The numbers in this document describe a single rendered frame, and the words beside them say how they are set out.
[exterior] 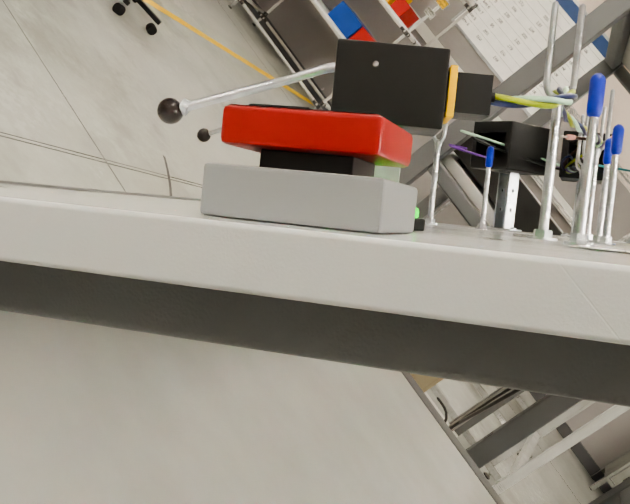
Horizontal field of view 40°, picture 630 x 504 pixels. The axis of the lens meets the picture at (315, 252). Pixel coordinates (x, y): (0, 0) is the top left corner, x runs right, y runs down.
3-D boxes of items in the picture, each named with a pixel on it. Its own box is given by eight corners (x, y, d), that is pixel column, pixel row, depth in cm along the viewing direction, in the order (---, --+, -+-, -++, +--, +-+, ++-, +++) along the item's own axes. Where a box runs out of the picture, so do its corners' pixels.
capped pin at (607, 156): (609, 243, 71) (621, 139, 71) (605, 243, 70) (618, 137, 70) (590, 241, 72) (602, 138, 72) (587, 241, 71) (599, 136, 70)
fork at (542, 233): (528, 238, 51) (556, -3, 51) (522, 237, 53) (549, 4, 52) (562, 241, 51) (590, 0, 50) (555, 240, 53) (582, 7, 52)
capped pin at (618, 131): (620, 245, 62) (634, 124, 61) (600, 244, 61) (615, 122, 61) (609, 244, 63) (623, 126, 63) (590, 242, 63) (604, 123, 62)
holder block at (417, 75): (332, 126, 47) (339, 53, 47) (434, 136, 47) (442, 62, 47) (329, 118, 43) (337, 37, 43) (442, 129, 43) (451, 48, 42)
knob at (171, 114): (159, 124, 46) (161, 98, 46) (185, 126, 46) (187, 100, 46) (153, 121, 45) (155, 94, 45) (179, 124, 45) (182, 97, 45)
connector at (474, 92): (394, 113, 46) (398, 76, 46) (485, 121, 46) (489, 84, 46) (397, 106, 43) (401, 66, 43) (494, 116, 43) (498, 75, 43)
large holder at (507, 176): (580, 237, 124) (592, 137, 124) (500, 229, 114) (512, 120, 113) (542, 233, 130) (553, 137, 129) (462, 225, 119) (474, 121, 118)
